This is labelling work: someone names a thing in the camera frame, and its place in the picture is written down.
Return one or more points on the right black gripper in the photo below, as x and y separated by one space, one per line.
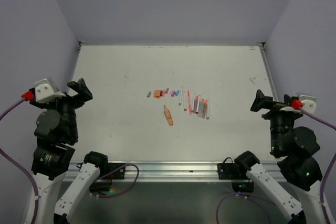
276 107

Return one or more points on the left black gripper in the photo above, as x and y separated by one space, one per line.
83 92

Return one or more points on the white grey capped pen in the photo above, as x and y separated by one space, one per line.
207 110

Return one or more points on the orange capped pen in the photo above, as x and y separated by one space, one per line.
201 108
167 115

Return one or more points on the mauve barrel red pen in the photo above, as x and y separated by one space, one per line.
195 104

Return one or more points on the white dark red pen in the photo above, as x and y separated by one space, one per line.
198 104

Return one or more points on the pink capped pen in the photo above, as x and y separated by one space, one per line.
193 103

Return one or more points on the white purple pen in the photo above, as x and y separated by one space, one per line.
185 101

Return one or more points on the orange highlighter cap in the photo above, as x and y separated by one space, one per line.
158 94

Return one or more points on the white blue pen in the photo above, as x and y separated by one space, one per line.
180 97

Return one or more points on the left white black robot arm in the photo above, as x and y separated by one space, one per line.
56 133

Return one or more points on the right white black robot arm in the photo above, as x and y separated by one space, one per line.
294 147

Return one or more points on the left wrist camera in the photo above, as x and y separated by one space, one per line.
46 91

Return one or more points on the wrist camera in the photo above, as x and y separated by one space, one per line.
303 101
46 91

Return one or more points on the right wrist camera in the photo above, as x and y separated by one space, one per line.
303 101

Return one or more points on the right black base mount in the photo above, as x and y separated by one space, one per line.
227 170

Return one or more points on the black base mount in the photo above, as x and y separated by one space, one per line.
103 188
227 170

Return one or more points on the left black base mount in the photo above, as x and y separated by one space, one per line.
103 188

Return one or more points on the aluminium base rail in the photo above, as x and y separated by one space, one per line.
175 172

